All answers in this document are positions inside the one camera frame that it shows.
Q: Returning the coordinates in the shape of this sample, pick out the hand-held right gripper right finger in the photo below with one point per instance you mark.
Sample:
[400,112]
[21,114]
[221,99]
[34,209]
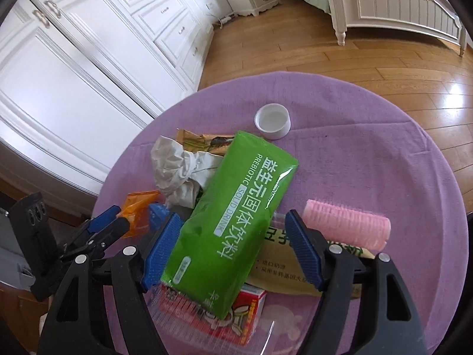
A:
[301,251]

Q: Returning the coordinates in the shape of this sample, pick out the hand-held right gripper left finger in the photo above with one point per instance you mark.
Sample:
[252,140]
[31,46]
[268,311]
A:
[162,251]

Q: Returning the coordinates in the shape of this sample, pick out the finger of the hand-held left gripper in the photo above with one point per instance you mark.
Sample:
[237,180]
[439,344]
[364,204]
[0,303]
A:
[105,216]
[107,231]

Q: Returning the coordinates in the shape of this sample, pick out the orange plastic wrapper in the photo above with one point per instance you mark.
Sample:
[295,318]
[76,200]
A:
[138,207]

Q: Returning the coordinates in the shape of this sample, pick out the blue sachet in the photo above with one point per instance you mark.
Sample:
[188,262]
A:
[159,212]

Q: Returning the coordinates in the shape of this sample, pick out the green drink powder packet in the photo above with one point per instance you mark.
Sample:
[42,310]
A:
[236,210]

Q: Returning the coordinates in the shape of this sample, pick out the yellow packet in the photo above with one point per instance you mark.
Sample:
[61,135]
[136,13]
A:
[281,262]

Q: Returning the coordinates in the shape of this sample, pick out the grey object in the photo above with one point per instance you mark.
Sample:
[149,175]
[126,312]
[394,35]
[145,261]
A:
[9,251]

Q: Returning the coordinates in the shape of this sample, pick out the pink hair roller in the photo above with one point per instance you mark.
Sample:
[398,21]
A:
[343,222]

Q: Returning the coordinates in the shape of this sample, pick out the red milk carton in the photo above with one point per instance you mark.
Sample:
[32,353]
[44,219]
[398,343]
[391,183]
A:
[247,310]

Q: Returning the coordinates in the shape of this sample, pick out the crumpled white tissue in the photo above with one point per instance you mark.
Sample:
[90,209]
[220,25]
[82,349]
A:
[173,166]

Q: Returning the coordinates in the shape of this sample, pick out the brown snack wrapper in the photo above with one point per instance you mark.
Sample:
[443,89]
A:
[207,144]

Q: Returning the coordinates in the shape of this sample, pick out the purple tablecloth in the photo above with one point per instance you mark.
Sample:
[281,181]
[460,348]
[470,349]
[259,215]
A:
[369,155]

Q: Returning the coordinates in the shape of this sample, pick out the small white cup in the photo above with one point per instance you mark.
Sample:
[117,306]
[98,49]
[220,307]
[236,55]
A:
[272,120]

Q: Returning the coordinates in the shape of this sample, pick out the white wardrobe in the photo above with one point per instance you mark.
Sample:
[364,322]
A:
[74,81]

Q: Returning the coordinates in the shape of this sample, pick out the white power strip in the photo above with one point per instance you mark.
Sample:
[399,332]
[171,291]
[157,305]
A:
[225,19]

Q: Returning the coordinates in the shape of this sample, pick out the white bed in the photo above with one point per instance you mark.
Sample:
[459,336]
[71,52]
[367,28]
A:
[388,3]

